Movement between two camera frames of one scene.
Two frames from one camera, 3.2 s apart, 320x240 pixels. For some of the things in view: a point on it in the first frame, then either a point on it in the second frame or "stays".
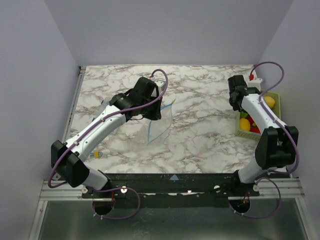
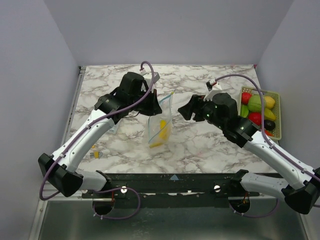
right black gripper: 233,100 -> 197,107
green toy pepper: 243,115 stays
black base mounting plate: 172,190 stays
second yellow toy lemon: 270,101 stays
